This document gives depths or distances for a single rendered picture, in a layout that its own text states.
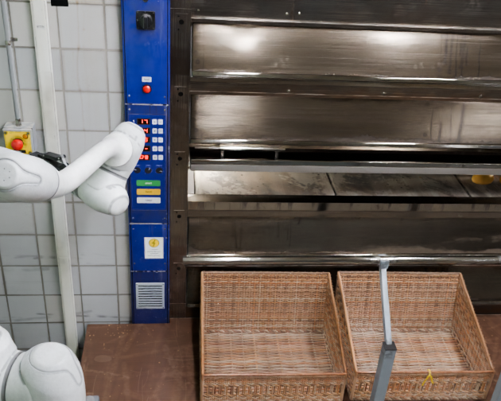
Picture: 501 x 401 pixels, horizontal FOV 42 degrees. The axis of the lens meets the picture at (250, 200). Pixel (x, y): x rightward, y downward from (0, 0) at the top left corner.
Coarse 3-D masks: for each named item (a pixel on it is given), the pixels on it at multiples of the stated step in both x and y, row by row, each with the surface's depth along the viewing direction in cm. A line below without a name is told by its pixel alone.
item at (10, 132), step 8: (8, 128) 229; (16, 128) 230; (24, 128) 230; (32, 128) 231; (8, 136) 230; (16, 136) 230; (32, 136) 231; (8, 144) 231; (24, 144) 232; (32, 144) 232; (24, 152) 233; (32, 152) 234
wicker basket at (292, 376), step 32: (224, 288) 277; (256, 288) 279; (288, 288) 280; (224, 320) 281; (224, 352) 271; (256, 352) 272; (288, 352) 274; (320, 352) 275; (224, 384) 244; (256, 384) 245; (288, 384) 247; (320, 384) 248
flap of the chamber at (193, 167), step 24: (192, 168) 235; (216, 168) 236; (240, 168) 236; (264, 168) 237; (288, 168) 238; (312, 168) 239; (336, 168) 240; (360, 168) 241; (384, 168) 242; (408, 168) 243; (432, 168) 244; (456, 168) 245
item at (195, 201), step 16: (192, 208) 261; (208, 208) 261; (224, 208) 262; (240, 208) 263; (256, 208) 263; (272, 208) 264; (288, 208) 265; (304, 208) 266; (320, 208) 266; (336, 208) 267; (352, 208) 268; (368, 208) 268; (384, 208) 269; (400, 208) 270; (416, 208) 271; (432, 208) 271; (448, 208) 272; (464, 208) 273; (480, 208) 274; (496, 208) 274
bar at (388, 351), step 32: (192, 256) 229; (224, 256) 230; (256, 256) 231; (288, 256) 232; (320, 256) 234; (352, 256) 235; (384, 256) 236; (416, 256) 238; (448, 256) 239; (480, 256) 240; (384, 288) 235; (384, 320) 232; (384, 352) 228; (384, 384) 236
